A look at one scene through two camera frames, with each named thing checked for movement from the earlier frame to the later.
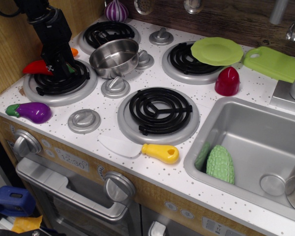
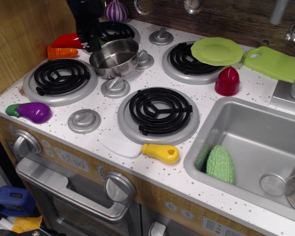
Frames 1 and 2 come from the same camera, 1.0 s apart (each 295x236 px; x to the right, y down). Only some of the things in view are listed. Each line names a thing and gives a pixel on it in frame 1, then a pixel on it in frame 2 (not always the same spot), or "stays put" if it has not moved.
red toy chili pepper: [38, 67] -> [71, 40]
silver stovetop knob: [115, 88] stays put
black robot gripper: [54, 34] -> [87, 14]
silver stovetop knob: [146, 60] stays put
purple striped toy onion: [115, 11] stays put
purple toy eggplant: [36, 112] stays put
